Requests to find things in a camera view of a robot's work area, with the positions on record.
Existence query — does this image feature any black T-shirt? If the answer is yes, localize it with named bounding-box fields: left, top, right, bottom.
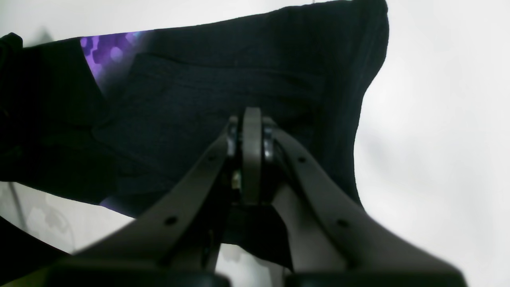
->
left=0, top=0, right=389, bottom=275

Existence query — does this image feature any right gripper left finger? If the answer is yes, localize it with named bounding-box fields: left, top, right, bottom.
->
left=76, top=107, right=263, bottom=263

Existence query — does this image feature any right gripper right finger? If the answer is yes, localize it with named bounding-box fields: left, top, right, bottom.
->
left=263, top=117, right=461, bottom=275

